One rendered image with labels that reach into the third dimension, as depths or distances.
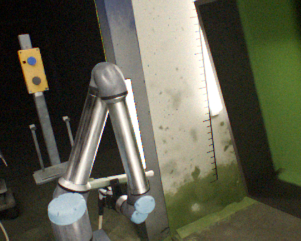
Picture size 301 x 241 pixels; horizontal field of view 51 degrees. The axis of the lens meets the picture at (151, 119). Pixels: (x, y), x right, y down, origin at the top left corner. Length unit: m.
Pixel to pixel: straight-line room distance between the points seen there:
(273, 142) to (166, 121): 0.72
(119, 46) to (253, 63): 0.82
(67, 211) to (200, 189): 1.41
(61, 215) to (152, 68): 1.19
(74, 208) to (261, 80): 1.30
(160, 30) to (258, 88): 0.73
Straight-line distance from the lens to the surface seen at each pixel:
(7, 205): 3.48
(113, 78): 1.26
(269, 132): 2.13
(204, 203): 2.60
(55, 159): 2.20
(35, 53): 2.05
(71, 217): 1.32
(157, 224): 2.43
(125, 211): 1.63
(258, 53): 1.96
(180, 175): 2.38
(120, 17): 2.05
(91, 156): 1.44
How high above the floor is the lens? 1.48
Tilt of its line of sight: 14 degrees down
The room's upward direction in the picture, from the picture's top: 9 degrees counter-clockwise
